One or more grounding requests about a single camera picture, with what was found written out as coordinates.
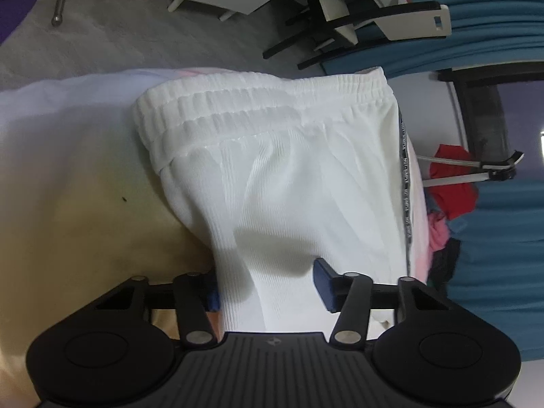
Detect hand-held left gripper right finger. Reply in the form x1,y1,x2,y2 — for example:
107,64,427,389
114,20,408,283
313,258,457,344

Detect black cloth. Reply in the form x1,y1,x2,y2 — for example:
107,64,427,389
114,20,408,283
425,238,462,294

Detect red cloth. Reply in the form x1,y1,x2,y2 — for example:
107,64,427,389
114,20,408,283
428,144,479,222

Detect pink cloth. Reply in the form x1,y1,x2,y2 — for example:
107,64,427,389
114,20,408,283
427,212,453,256

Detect white pants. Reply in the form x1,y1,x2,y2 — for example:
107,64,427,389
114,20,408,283
134,67,419,334

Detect black and white chair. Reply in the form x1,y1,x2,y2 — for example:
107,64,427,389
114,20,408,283
262,0,452,71

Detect dark framed window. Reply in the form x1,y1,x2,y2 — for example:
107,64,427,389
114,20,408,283
438,68,544,179

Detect pastel bed sheet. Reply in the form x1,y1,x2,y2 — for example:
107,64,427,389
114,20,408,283
0,67,430,408

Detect purple mat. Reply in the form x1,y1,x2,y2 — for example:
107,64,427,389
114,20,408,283
0,0,43,45

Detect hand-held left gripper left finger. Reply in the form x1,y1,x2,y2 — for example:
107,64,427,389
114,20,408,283
91,273,221,347

